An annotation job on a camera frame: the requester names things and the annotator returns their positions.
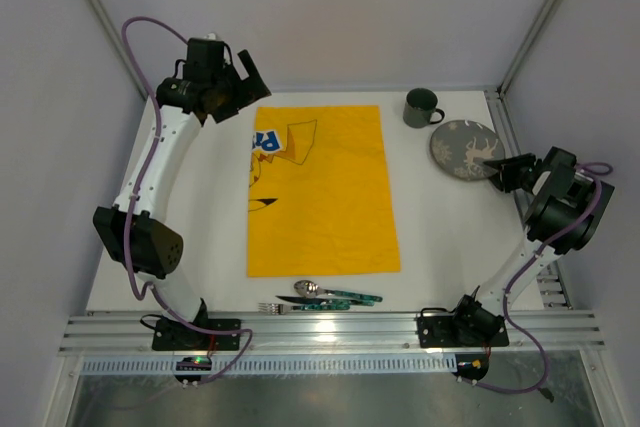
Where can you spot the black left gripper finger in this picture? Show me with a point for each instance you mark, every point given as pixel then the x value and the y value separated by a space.
pixel 253 82
pixel 225 106

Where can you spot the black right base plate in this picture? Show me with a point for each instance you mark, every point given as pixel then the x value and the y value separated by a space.
pixel 434 329

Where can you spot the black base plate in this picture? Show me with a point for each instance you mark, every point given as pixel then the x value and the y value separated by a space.
pixel 434 329
pixel 173 336

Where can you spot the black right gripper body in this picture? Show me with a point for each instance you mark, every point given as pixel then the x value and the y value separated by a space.
pixel 531 169

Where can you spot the aluminium mounting rail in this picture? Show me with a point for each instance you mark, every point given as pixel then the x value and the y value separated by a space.
pixel 120 333

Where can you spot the right controller board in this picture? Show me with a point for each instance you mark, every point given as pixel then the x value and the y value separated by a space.
pixel 471 367

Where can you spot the aluminium side rail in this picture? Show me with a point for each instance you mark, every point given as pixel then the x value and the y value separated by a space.
pixel 508 121

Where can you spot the grey reindeer plate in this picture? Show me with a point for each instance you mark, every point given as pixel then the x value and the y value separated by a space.
pixel 462 148

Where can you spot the fork with green handle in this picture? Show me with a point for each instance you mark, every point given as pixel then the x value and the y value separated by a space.
pixel 283 309

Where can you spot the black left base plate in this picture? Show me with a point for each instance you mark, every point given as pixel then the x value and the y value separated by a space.
pixel 173 336

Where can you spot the slotted cable duct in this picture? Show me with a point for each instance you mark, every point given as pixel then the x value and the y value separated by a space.
pixel 271 364

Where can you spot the controller board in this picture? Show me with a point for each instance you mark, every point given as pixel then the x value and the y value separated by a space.
pixel 192 369
pixel 471 367

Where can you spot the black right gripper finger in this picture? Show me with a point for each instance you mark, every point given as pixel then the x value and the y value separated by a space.
pixel 503 181
pixel 511 164

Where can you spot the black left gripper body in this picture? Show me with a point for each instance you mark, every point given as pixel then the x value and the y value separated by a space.
pixel 228 83

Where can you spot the yellow Pikachu cloth placemat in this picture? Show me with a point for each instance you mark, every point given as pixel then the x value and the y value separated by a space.
pixel 319 197

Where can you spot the knife with green handle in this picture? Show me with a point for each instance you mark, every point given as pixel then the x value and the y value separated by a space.
pixel 318 301

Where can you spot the left controller board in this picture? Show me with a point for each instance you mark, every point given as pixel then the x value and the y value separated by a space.
pixel 192 369

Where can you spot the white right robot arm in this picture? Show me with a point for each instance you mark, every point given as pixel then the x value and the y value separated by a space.
pixel 568 200

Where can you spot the spoon with green handle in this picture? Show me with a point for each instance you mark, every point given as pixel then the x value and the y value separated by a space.
pixel 310 289

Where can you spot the dark green mug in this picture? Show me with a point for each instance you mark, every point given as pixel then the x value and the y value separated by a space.
pixel 421 108

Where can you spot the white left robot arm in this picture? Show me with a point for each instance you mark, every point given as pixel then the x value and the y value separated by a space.
pixel 133 230

